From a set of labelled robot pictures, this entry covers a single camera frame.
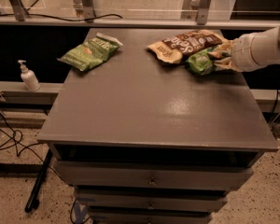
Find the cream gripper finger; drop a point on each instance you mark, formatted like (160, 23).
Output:
(226, 64)
(221, 51)

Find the green dang rice chip bag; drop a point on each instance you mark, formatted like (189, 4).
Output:
(201, 63)

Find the brown sea salt chip bag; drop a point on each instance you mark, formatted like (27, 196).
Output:
(178, 48)

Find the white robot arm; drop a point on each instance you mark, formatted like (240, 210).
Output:
(249, 52)

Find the green kettle chip bag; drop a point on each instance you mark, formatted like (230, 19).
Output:
(92, 52)

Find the grey drawer cabinet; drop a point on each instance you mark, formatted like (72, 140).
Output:
(134, 110)

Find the top grey drawer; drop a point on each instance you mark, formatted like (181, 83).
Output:
(132, 175)

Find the grey drawer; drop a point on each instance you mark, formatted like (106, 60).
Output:
(132, 175)
(121, 217)
(150, 200)

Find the middle grey drawer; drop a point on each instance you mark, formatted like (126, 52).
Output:
(150, 200)

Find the white pump dispenser bottle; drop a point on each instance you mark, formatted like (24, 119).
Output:
(28, 77)

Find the bottom grey drawer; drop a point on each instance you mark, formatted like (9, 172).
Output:
(121, 217)

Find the black metal stand leg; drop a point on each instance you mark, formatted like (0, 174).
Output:
(33, 202)

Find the right metal window bracket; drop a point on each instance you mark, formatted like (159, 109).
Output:
(203, 11)

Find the metal window bracket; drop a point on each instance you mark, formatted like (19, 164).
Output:
(18, 9)
(203, 11)
(88, 10)

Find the middle metal window bracket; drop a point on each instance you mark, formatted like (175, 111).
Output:
(88, 10)

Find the left metal window bracket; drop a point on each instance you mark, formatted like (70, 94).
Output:
(18, 9)

